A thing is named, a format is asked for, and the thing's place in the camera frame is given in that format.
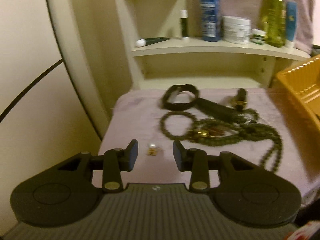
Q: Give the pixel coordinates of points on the small gold earring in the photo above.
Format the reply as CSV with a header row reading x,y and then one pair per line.
x,y
152,152

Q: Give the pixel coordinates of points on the cream shelf unit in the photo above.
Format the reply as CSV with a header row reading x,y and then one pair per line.
x,y
200,51

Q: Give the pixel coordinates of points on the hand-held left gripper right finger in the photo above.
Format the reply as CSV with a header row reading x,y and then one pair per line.
x,y
178,155

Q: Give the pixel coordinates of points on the yellow plastic tray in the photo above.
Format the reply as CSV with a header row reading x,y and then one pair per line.
x,y
297,85

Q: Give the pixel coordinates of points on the red and white packet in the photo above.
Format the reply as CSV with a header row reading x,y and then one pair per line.
x,y
305,232

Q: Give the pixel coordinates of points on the blue spray bottle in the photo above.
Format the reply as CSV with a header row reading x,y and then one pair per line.
x,y
210,12

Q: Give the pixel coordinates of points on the dark green tube white cap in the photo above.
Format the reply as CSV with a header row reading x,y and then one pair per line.
x,y
155,40

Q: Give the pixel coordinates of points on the white pearl earring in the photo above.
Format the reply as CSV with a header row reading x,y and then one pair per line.
x,y
152,146

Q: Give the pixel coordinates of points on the white cream jar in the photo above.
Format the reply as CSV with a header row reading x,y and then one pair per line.
x,y
236,30

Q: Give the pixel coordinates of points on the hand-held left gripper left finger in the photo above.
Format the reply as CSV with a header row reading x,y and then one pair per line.
x,y
132,155

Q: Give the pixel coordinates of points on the blue tube white cap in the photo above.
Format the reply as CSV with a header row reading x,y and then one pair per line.
x,y
291,22

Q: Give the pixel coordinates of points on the yellow-green liquid bottle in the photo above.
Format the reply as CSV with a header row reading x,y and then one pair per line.
x,y
273,17

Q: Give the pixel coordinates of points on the cream curved panel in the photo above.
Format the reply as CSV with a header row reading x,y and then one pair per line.
x,y
82,67

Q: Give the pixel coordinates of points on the dark stick white cap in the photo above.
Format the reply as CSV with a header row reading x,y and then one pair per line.
x,y
184,26

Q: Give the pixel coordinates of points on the small green white jar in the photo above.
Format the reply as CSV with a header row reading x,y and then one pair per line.
x,y
258,37

